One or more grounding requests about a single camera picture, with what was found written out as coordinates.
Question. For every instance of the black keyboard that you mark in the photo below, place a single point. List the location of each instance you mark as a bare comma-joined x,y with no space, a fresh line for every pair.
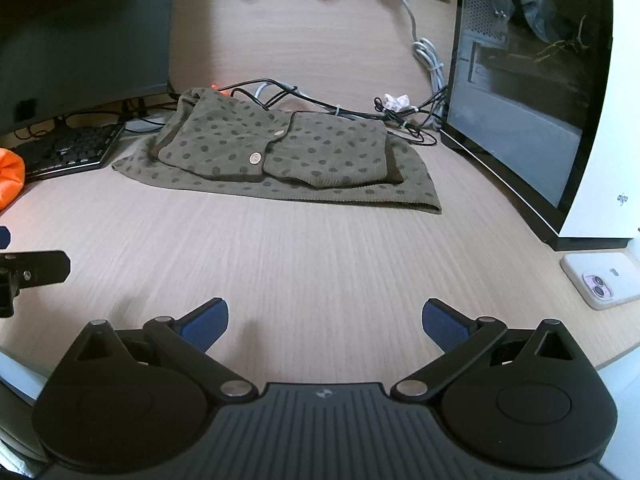
70,147

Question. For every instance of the crumpled white tissue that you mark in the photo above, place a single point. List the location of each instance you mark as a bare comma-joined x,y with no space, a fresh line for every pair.
397,101

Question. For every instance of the orange cloth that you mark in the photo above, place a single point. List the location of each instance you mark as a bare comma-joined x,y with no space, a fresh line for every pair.
10,175

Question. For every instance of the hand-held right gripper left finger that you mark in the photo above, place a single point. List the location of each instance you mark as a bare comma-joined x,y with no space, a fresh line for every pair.
207,325

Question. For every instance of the smartphone in white case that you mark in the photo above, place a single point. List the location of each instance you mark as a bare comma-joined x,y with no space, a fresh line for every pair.
595,280

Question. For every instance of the small orange toy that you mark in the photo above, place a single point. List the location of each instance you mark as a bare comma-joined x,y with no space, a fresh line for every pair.
224,92

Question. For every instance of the dark computer monitor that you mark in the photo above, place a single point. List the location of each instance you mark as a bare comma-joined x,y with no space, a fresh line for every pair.
85,35

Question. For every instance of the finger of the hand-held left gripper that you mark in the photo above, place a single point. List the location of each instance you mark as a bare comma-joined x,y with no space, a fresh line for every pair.
45,267
4,238

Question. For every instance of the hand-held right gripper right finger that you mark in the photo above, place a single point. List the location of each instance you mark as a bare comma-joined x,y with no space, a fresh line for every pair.
442,325

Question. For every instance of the olive dotted knit cardigan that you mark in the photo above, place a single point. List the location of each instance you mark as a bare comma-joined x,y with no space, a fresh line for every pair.
325,155

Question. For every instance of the white glass-sided computer case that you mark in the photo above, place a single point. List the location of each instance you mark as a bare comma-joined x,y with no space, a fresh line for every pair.
525,110

